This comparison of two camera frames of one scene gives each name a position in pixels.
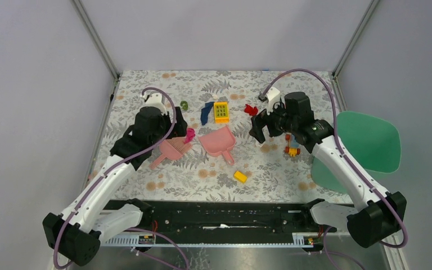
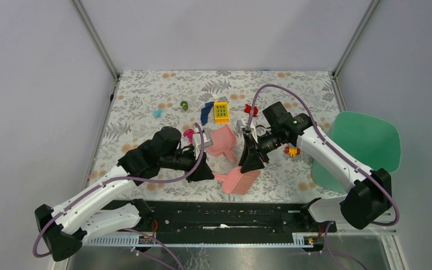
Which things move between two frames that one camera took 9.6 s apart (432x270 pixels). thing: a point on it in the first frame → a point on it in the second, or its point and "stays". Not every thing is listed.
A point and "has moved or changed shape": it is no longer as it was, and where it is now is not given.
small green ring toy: (185, 107) stays
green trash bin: (374, 142) stays
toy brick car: (293, 147) stays
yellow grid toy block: (221, 112) stays
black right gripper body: (277, 121) → (269, 142)
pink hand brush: (172, 149) has moved or changed shape
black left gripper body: (178, 129) → (181, 160)
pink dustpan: (218, 142) stays
